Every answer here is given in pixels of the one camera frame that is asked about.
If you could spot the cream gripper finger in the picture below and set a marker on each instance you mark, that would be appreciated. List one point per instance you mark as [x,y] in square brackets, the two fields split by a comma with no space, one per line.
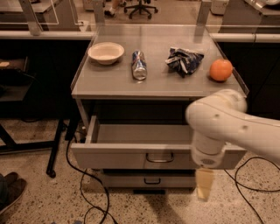
[204,180]

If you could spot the grey drawer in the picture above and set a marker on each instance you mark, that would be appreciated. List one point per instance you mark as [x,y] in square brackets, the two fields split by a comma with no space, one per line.
[149,178]
[135,147]

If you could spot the dark brown shoe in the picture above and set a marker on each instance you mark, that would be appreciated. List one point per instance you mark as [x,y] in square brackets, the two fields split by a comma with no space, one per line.
[12,188]

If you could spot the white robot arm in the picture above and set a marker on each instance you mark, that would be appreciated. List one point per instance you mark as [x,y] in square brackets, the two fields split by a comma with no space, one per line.
[221,118]

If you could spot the grey top drawer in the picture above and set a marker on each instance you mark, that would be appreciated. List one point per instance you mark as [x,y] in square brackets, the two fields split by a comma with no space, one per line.
[135,147]

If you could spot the blue silver drink can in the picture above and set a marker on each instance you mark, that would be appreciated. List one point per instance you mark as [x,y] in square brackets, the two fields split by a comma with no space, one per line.
[138,66]

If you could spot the orange fruit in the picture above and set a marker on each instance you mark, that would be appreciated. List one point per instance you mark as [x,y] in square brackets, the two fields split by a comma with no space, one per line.
[221,70]

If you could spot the black table frame left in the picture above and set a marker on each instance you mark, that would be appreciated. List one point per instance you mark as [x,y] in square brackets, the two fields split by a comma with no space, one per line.
[31,97]

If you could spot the person's foot in sneaker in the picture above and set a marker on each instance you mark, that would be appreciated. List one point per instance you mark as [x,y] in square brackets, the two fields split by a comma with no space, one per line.
[113,8]

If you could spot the grey drawer cabinet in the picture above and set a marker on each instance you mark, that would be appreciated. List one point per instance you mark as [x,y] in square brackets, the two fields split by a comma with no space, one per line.
[111,94]

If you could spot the crumpled blue chip bag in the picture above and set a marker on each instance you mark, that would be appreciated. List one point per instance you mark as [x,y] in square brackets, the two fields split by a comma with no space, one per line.
[184,61]

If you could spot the black office chair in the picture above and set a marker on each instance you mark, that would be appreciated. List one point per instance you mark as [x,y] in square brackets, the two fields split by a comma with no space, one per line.
[142,6]

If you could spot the white bowl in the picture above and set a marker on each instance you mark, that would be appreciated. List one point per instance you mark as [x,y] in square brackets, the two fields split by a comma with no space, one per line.
[105,53]

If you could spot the grey bottom drawer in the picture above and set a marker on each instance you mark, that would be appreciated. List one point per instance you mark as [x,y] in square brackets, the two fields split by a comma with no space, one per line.
[149,178]

